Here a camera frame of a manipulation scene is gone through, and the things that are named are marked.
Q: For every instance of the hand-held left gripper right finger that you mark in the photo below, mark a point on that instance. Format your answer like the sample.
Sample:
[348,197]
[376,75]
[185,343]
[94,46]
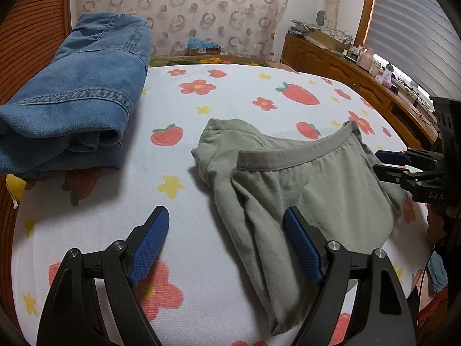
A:
[300,247]

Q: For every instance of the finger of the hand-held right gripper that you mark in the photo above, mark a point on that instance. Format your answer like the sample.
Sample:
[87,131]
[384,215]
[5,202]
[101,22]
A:
[390,157]
[392,174]

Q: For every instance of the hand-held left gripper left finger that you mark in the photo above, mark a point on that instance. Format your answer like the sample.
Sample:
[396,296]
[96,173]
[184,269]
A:
[151,245]

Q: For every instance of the strawberry printed blanket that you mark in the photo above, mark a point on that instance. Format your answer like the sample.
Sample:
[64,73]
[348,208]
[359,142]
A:
[180,230]

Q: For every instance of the pink container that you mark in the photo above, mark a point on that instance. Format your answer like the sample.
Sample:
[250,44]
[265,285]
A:
[366,59]

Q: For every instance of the wooden cabinet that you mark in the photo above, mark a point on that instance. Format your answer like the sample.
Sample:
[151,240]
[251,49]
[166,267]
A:
[335,66]

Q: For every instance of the cardboard box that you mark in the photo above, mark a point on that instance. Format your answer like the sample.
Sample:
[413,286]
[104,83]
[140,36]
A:
[324,40]

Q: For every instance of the yellow cloth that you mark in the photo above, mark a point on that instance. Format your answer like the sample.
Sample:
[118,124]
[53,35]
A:
[12,187]

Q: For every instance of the cream curtain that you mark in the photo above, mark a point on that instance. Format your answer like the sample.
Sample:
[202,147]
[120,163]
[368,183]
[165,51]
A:
[338,0]

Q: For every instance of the folded blue jeans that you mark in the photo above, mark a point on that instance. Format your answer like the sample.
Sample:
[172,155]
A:
[83,93]

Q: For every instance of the blue package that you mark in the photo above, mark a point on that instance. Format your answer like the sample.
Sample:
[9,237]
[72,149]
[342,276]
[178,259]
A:
[201,47]

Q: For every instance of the ribbed wooden headboard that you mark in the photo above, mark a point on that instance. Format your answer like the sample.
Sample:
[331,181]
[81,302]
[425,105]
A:
[32,36]

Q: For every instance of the circle patterned curtain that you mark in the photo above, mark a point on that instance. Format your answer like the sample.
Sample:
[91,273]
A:
[187,3]

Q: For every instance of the wooden window frame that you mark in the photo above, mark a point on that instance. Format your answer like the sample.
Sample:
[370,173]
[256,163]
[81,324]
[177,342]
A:
[369,7]

